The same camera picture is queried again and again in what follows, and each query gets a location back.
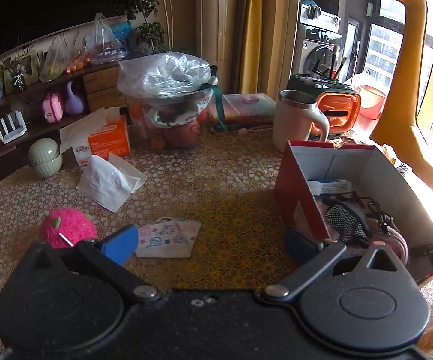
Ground black dotted mesh pouch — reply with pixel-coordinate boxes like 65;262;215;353
322;197;371;247

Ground patterned face mask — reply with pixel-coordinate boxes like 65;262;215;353
135;217;201;258

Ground blue and white small box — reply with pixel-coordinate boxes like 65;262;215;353
307;179;352;196

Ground pink fluffy ball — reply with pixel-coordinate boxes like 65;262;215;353
38;207;97;249

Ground red and white cardboard box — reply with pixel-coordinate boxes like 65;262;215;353
273;140;433;285

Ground green ceramic lidded jar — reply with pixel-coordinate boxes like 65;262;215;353
29;137;63;179

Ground orange and white carton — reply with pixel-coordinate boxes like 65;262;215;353
60;106;130;166

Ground yellow giraffe-shaped chair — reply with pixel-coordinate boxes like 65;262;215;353
371;0;433;190

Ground white wifi router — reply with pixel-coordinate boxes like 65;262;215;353
0;111;27;145

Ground purple gourd-shaped ornament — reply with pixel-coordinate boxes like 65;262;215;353
64;81;85;116

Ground colourful flat plastic box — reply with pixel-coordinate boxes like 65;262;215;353
221;94;276;128

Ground orange and green tissue box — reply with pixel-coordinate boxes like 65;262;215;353
286;74;361;134

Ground pink round toy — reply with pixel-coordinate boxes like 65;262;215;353
42;92;64;124

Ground wooden drawer cabinet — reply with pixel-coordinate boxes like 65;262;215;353
83;67;126;112

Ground red plastic basin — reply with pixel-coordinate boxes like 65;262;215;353
356;85;387;133

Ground clear plastic bag bundle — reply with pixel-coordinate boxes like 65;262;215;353
116;51;227;150

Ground bag of oranges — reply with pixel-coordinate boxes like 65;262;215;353
39;34;91;83

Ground washing machine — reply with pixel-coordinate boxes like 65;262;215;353
291;24;342;76

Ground potted green plant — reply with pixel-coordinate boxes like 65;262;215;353
123;0;175;53

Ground cream mug with handle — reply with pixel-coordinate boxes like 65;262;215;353
273;89;330;152

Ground picture frame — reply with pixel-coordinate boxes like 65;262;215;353
3;50;39;94

